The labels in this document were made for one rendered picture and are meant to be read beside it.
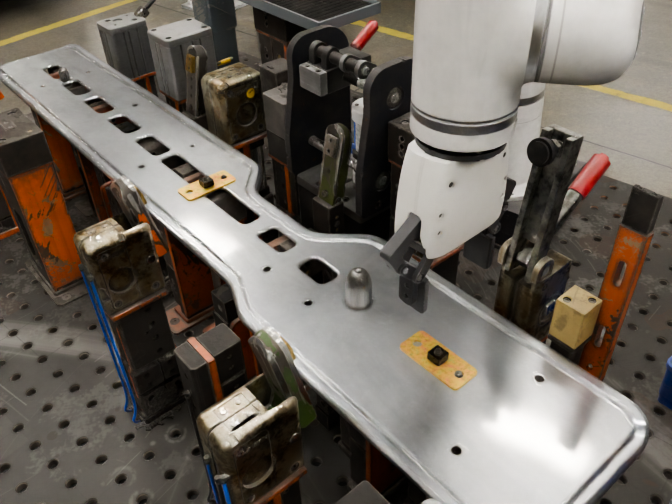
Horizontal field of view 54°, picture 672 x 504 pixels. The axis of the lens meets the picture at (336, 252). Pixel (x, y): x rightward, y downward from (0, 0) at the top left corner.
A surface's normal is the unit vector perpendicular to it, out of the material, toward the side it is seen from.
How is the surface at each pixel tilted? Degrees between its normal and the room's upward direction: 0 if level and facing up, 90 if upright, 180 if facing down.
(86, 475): 0
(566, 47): 88
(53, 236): 90
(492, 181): 90
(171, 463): 0
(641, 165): 0
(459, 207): 91
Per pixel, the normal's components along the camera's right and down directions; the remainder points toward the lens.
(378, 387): -0.03, -0.77
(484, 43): -0.08, 0.63
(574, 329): -0.76, 0.43
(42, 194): 0.65, 0.47
